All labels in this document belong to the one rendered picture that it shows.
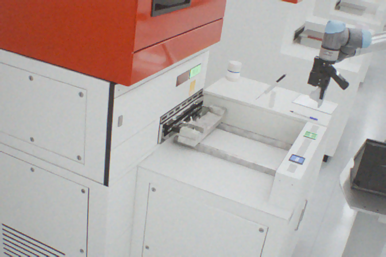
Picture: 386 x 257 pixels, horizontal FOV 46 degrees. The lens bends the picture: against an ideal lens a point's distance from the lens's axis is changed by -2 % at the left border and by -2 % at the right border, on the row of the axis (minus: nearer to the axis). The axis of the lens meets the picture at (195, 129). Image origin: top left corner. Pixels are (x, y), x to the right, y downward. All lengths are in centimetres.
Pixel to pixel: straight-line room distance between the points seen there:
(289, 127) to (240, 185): 51
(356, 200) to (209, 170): 60
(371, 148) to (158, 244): 96
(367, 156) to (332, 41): 49
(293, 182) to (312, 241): 140
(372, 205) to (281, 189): 42
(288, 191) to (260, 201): 12
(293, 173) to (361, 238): 59
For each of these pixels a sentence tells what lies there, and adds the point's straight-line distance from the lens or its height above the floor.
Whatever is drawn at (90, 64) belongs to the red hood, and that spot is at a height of 126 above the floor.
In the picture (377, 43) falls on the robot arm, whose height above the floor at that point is 137.
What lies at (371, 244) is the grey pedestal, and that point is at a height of 58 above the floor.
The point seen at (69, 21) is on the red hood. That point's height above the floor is 139.
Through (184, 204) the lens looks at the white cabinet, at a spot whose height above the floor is 72.
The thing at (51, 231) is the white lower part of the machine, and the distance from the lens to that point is 207.
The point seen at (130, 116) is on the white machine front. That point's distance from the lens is 171.
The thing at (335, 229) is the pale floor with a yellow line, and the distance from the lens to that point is 326.
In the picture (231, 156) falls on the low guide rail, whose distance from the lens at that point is 200.
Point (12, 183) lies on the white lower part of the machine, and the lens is 209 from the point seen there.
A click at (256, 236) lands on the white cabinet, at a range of 181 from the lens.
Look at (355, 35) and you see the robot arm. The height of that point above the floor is 142.
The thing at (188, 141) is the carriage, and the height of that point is 87.
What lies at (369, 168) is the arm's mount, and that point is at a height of 93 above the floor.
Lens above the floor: 178
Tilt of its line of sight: 25 degrees down
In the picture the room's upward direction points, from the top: 9 degrees clockwise
